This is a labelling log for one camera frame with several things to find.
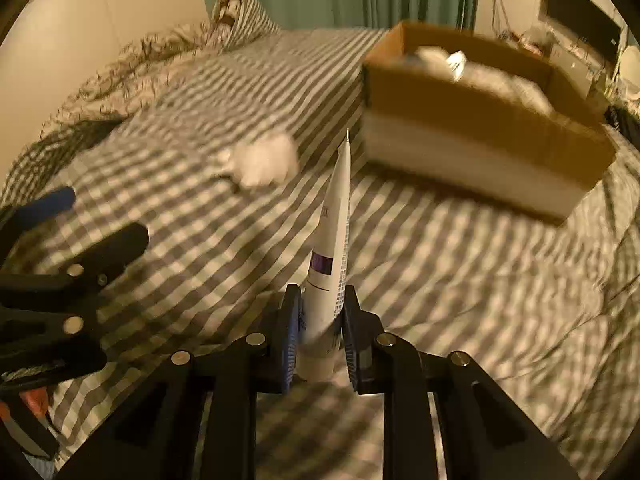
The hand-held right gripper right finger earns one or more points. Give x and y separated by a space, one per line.
351 340

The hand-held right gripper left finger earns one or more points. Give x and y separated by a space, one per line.
290 340

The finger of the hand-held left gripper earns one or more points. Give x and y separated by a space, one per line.
42 207
115 247

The white purple-banded tube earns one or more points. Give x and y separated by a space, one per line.
330 240

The brown cardboard box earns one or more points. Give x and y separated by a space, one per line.
475 120

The white crumpled tissue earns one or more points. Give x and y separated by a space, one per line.
260 160

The floral patterned quilt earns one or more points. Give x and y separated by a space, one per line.
145 55

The grey checked pillow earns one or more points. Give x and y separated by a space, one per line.
240 10

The white crumpled plastic bag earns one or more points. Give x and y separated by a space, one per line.
500 82

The oval white vanity mirror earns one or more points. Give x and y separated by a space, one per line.
631 70

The black wall television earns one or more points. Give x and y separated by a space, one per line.
582 15

